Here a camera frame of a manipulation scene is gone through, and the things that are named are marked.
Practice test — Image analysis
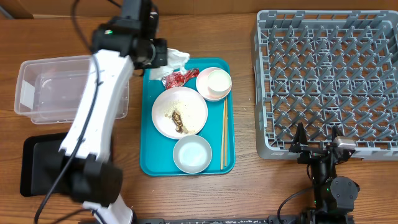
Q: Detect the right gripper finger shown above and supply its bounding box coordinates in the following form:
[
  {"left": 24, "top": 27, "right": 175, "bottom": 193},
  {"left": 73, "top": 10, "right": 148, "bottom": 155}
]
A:
[
  {"left": 292, "top": 123, "right": 308, "bottom": 147},
  {"left": 331, "top": 125, "right": 343, "bottom": 140}
]

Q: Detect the white napkin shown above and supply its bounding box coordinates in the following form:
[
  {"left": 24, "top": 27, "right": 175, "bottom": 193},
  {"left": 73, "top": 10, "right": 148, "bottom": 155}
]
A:
[{"left": 149, "top": 48, "right": 190, "bottom": 80}]

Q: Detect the red foil snack wrapper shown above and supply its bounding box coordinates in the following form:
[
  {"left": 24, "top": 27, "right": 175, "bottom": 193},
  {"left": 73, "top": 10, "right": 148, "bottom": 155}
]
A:
[{"left": 161, "top": 68, "right": 200, "bottom": 90}]

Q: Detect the white paper cup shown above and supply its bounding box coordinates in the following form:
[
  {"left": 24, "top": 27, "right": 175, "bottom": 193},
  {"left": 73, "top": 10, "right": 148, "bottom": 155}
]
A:
[{"left": 207, "top": 70, "right": 232, "bottom": 97}]

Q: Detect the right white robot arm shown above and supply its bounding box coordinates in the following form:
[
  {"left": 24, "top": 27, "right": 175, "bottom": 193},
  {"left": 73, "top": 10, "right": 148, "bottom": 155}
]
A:
[{"left": 289, "top": 123, "right": 360, "bottom": 223}]

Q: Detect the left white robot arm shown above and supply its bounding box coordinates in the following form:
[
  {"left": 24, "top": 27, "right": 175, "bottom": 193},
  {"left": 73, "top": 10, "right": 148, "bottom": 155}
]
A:
[{"left": 53, "top": 0, "right": 167, "bottom": 223}]

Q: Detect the grey dishwasher rack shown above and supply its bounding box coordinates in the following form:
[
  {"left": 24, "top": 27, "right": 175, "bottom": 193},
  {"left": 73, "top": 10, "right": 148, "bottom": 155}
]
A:
[{"left": 252, "top": 10, "right": 397, "bottom": 161}]

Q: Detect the clear plastic waste bin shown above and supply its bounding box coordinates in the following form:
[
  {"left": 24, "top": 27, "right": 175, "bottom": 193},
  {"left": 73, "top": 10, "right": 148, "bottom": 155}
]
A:
[{"left": 14, "top": 50, "right": 134, "bottom": 124}]

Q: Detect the brown food scrap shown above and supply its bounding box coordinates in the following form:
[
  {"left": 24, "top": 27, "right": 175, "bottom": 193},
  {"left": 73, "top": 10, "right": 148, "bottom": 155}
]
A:
[{"left": 172, "top": 110, "right": 188, "bottom": 134}]

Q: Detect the large white dinner plate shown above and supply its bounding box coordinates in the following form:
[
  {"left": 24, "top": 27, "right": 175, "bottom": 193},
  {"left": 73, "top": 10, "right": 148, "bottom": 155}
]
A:
[{"left": 152, "top": 86, "right": 208, "bottom": 139}]

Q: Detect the right wooden chopstick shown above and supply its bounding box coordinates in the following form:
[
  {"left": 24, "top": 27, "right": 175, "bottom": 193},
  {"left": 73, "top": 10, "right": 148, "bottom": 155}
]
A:
[{"left": 223, "top": 96, "right": 228, "bottom": 167}]

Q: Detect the wooden chopstick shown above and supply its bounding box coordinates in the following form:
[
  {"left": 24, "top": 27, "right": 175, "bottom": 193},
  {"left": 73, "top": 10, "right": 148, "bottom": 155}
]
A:
[
  {"left": 220, "top": 100, "right": 225, "bottom": 170},
  {"left": 223, "top": 96, "right": 228, "bottom": 167}
]

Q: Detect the left wooden chopstick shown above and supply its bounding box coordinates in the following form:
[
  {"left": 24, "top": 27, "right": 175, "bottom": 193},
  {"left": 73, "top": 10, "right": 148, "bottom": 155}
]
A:
[{"left": 220, "top": 100, "right": 225, "bottom": 170}]

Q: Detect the teal plastic serving tray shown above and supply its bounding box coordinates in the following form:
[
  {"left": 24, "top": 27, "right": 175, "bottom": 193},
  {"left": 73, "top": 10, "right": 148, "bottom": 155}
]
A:
[{"left": 140, "top": 70, "right": 236, "bottom": 177}]

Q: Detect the grey shallow bowl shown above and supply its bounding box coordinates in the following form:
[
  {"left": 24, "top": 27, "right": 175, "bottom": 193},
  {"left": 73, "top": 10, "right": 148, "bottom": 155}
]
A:
[{"left": 173, "top": 135, "right": 213, "bottom": 174}]

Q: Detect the black plastic tray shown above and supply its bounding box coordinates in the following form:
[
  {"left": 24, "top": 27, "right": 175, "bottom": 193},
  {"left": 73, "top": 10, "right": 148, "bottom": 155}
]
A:
[{"left": 19, "top": 132, "right": 113, "bottom": 197}]

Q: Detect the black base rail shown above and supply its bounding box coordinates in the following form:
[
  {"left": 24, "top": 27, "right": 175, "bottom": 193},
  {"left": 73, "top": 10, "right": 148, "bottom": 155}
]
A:
[{"left": 133, "top": 215, "right": 312, "bottom": 224}]

